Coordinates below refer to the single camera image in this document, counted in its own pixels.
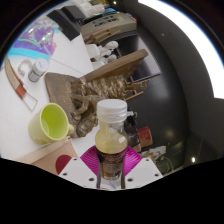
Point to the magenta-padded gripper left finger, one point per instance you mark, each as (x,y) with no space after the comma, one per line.
(80,171)

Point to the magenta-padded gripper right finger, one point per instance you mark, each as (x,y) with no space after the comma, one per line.
(141,171)

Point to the clear bottle with white cap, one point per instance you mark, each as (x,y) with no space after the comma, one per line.
(111,140)

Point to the flat round red coaster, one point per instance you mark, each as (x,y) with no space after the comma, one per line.
(63,163)

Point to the red box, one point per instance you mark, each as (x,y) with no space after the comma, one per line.
(145,136)

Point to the light wooden drawing board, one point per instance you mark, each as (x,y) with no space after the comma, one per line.
(46,156)

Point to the recessed ceiling lights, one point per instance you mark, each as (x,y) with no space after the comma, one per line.
(193,159)

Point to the yellow-green mug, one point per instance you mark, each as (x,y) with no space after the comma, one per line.
(50,123)

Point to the wooden easel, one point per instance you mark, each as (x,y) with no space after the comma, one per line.
(101,36)
(136,91)

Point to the golden relief sculpture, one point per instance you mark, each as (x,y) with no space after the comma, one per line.
(86,90)

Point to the small jar with white lid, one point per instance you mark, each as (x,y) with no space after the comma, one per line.
(37,70)

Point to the white plaster bust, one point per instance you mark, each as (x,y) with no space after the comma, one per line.
(111,58)
(110,46)

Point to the white chair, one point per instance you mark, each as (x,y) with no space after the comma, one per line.
(92,51)

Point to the colourful painting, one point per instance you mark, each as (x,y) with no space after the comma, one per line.
(36,40)

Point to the long ceiling light strip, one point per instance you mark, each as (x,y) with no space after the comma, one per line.
(196,43)

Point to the black flat case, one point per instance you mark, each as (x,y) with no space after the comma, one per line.
(75,12)
(65,25)

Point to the beige cabinet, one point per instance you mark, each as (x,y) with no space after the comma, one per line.
(110,25)

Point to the dark wall screen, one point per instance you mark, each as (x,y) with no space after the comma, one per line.
(146,65)

